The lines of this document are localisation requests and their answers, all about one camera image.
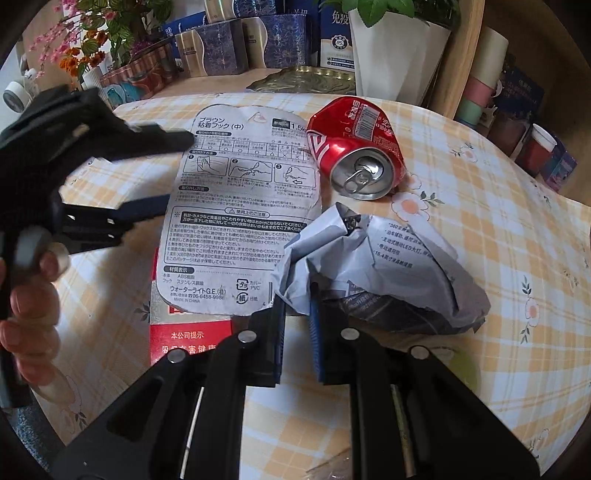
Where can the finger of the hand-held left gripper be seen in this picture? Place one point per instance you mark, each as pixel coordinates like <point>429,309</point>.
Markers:
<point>138,141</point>
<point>143,207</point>

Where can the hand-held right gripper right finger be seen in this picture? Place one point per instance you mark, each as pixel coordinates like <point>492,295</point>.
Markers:
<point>316,346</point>

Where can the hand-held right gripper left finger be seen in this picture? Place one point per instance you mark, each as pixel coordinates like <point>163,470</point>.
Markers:
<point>278,355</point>

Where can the white printed backing card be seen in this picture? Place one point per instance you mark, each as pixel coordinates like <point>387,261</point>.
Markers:
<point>231,207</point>

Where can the red cigarette box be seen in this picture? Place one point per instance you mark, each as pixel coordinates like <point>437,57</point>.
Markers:
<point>189,341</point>

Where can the white paper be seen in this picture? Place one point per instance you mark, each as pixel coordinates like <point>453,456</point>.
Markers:
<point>392,258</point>

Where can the crushed red soda can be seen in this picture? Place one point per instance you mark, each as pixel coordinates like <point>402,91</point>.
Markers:
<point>351,138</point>

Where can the person's left hand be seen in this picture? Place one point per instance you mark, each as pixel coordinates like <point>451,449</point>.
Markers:
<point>37,314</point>

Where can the teal round tin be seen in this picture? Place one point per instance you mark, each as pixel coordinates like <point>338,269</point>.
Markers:
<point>129,94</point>

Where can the orange patterned planter basket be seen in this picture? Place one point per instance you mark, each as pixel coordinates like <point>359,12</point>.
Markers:
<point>143,69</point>

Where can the wooden sideboard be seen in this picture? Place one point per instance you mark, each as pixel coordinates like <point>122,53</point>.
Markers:
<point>207,85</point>

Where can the white desk fan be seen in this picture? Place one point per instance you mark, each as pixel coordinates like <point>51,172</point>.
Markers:
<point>16,94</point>

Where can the green leafy potted plant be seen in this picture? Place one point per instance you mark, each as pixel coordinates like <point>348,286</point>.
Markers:
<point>106,27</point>

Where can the stack of blue gift boxes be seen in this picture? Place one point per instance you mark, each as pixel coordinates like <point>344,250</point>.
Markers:
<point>277,41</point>

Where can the gold metal tray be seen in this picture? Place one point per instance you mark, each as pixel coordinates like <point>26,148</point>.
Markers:
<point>300,81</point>

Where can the yellow checked floral tablecloth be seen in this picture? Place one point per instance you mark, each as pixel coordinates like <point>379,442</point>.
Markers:
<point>461,184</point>

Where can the potted plant in white pot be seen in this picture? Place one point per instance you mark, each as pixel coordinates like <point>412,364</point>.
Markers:
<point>392,55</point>

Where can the red cup with white rim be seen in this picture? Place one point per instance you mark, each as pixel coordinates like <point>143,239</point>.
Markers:
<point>533,154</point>

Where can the small blue box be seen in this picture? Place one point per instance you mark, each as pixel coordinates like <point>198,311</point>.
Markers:
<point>558,168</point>

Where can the wooden shelf unit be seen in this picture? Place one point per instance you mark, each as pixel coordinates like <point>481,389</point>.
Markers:
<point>457,55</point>

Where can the dark blue book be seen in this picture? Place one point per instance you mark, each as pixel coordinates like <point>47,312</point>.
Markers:
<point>521,92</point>

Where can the stack of pastel cups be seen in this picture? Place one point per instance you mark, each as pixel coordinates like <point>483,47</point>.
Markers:
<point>485,60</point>

